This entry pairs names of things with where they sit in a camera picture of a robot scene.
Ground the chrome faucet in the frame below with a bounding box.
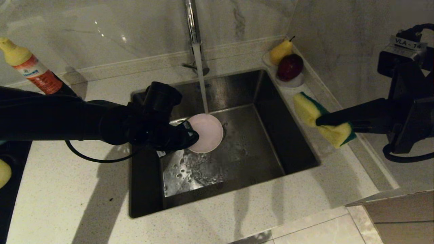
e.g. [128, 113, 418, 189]
[181, 0, 211, 77]

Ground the orange yellow detergent bottle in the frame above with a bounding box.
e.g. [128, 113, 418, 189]
[0, 37, 77, 97]

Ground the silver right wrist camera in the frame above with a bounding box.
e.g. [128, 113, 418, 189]
[377, 36, 428, 77]

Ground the dark red apple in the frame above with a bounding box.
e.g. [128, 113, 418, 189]
[276, 54, 303, 82]

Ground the yellow pear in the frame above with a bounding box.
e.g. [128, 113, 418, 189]
[270, 37, 295, 66]

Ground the small white fruit dish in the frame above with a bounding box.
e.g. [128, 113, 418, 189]
[262, 51, 304, 89]

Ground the yellow green sponge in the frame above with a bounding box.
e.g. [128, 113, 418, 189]
[293, 92, 357, 149]

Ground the light wooden cabinet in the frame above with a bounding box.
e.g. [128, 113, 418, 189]
[344, 190, 434, 244]

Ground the black glass cooktop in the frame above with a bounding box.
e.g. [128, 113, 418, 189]
[0, 141, 33, 244]

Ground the yellow plastic bowl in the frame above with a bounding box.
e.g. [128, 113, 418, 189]
[0, 159, 13, 189]

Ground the pink plastic bowl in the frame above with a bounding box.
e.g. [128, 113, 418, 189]
[186, 114, 224, 154]

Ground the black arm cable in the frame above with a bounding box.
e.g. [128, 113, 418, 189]
[382, 23, 434, 163]
[65, 140, 146, 163]

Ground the stainless steel sink basin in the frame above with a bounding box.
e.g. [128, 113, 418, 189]
[129, 69, 321, 218]

